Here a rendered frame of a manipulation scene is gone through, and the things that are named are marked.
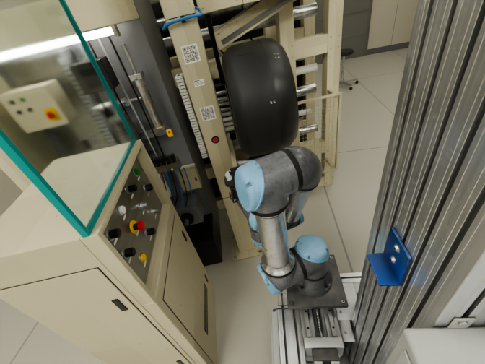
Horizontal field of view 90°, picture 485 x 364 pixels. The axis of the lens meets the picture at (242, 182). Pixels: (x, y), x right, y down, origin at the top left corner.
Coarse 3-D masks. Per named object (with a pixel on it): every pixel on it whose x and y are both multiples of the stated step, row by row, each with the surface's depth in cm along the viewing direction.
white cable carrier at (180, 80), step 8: (176, 80) 119; (184, 80) 123; (184, 88) 124; (184, 96) 124; (184, 104) 126; (192, 112) 129; (192, 120) 132; (192, 128) 134; (200, 136) 139; (200, 144) 141
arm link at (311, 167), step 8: (296, 152) 59; (304, 152) 59; (312, 152) 61; (304, 160) 58; (312, 160) 59; (304, 168) 58; (312, 168) 59; (320, 168) 63; (304, 176) 58; (312, 176) 60; (320, 176) 65; (304, 184) 60; (312, 184) 64; (296, 192) 72; (304, 192) 71; (296, 200) 76; (304, 200) 76; (288, 208) 83; (296, 208) 80; (288, 216) 87; (296, 216) 86; (288, 224) 93; (296, 224) 95
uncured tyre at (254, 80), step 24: (240, 48) 115; (264, 48) 112; (240, 72) 108; (264, 72) 108; (288, 72) 109; (240, 96) 109; (264, 96) 109; (288, 96) 110; (240, 120) 114; (264, 120) 113; (288, 120) 115; (240, 144) 131; (264, 144) 124; (288, 144) 130
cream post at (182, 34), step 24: (168, 0) 100; (192, 0) 105; (192, 24) 105; (192, 72) 117; (192, 96) 123; (216, 96) 126; (216, 120) 132; (216, 144) 141; (216, 168) 151; (240, 216) 178; (240, 240) 195
